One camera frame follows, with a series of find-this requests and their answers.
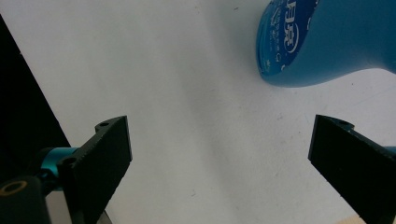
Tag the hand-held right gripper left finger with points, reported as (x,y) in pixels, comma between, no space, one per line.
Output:
(102,161)

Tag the blue plastic bottle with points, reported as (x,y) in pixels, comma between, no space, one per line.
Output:
(327,43)

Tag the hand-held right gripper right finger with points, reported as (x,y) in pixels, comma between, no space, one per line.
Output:
(351,161)

